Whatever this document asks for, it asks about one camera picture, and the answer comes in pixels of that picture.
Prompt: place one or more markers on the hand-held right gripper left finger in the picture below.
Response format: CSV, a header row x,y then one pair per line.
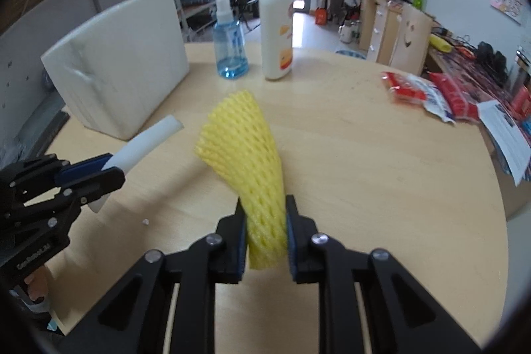
x,y
241,254

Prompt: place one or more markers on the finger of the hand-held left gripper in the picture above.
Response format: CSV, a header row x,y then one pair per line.
x,y
110,180
83,169

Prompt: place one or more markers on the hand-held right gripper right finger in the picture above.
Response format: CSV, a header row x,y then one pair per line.
x,y
291,250

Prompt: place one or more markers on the white foam sheet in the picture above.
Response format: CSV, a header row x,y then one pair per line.
x,y
145,140

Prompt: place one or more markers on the yellow foam net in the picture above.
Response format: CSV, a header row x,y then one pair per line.
x,y
244,155

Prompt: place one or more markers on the white foam box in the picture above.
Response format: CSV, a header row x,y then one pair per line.
x,y
120,59

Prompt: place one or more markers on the person's left hand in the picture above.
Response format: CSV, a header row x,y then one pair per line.
x,y
37,283

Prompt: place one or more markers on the blue spray bottle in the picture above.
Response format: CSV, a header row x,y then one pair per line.
x,y
230,47

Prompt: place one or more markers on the crumpled red snack packet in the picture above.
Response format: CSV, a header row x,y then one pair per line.
x,y
404,88

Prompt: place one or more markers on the white and red snack packet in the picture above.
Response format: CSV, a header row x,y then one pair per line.
x,y
437,107

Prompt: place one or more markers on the grey trash bin blue bag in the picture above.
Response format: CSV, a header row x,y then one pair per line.
x,y
352,54

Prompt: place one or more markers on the white thermos flask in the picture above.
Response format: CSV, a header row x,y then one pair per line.
x,y
345,32

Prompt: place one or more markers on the white lotion bottle red pump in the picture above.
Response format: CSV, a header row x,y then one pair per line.
x,y
276,26

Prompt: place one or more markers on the orange bag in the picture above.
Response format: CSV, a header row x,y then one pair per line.
x,y
321,16

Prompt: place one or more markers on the wooden chair with smiley face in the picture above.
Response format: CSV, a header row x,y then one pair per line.
x,y
410,43

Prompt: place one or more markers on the wooden desk with drawers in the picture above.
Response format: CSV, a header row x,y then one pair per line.
x,y
379,26

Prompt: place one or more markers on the printed paper leaflet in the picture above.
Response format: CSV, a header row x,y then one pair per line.
x,y
504,134

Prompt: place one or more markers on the printed desk mat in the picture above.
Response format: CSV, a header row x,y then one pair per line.
x,y
464,65

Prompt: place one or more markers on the yellow tube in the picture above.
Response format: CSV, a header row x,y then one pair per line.
x,y
440,43

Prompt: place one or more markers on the black headphones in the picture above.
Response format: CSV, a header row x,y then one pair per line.
x,y
489,55

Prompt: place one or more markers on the steel flask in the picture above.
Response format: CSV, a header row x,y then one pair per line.
x,y
523,72

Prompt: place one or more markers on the black metal frame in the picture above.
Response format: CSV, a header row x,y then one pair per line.
x,y
344,1

